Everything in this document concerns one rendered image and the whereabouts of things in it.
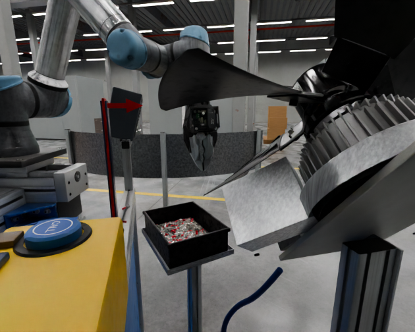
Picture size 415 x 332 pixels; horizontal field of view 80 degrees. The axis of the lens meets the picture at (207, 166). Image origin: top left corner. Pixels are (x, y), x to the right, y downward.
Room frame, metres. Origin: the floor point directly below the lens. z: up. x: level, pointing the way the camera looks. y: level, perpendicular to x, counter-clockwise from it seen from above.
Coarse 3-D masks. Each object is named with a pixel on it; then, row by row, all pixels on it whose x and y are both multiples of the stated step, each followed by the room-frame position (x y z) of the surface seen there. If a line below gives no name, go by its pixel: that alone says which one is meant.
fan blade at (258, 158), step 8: (280, 136) 0.62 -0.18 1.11; (272, 144) 0.61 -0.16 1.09; (264, 152) 0.59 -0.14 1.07; (272, 152) 0.55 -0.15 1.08; (256, 160) 0.58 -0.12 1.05; (240, 168) 0.65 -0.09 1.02; (248, 168) 0.57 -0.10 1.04; (232, 176) 0.62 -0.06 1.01; (240, 176) 0.75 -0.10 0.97; (224, 184) 0.58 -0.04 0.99; (208, 192) 0.59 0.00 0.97
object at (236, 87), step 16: (176, 64) 0.36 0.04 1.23; (192, 64) 0.36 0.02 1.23; (208, 64) 0.36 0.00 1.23; (224, 64) 0.35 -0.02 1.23; (176, 80) 0.41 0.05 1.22; (192, 80) 0.42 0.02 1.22; (208, 80) 0.42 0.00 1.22; (224, 80) 0.41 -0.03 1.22; (240, 80) 0.41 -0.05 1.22; (256, 80) 0.40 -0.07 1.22; (160, 96) 0.47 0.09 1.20; (176, 96) 0.48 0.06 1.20; (192, 96) 0.49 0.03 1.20; (208, 96) 0.50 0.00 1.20; (224, 96) 0.52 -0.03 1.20; (240, 96) 0.53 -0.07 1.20
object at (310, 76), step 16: (320, 64) 0.55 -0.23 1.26; (304, 80) 0.54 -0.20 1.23; (320, 80) 0.52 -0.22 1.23; (336, 80) 0.50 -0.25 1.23; (336, 96) 0.49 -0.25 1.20; (352, 96) 0.45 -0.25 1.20; (368, 96) 0.45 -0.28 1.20; (304, 112) 0.53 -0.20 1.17; (320, 112) 0.46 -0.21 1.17; (304, 128) 0.50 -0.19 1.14
